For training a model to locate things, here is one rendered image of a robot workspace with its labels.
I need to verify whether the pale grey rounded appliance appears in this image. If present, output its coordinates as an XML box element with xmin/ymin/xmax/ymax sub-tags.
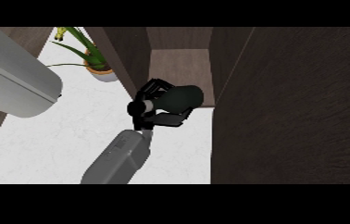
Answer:
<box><xmin>0</xmin><ymin>29</ymin><xmax>64</xmax><ymax>119</ymax></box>

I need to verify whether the dark wooden cabinet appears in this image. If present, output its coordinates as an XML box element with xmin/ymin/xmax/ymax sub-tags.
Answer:
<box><xmin>82</xmin><ymin>26</ymin><xmax>253</xmax><ymax>108</ymax></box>

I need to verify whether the green plant in white pot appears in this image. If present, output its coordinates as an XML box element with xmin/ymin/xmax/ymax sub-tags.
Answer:
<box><xmin>45</xmin><ymin>26</ymin><xmax>119</xmax><ymax>83</ymax></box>

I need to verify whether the dark wooden cabinet door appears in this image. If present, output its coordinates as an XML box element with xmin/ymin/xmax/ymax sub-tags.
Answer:
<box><xmin>209</xmin><ymin>26</ymin><xmax>350</xmax><ymax>185</ymax></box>

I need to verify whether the dark green wine bottle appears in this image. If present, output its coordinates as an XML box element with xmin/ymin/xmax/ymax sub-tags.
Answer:
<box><xmin>125</xmin><ymin>84</ymin><xmax>205</xmax><ymax>118</ymax></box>

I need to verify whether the brown wooden panel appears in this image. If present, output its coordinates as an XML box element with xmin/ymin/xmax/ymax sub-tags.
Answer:
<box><xmin>0</xmin><ymin>26</ymin><xmax>56</xmax><ymax>59</ymax></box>

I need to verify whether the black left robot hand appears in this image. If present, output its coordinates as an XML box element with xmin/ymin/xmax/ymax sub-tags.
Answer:
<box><xmin>131</xmin><ymin>78</ymin><xmax>193</xmax><ymax>131</ymax></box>

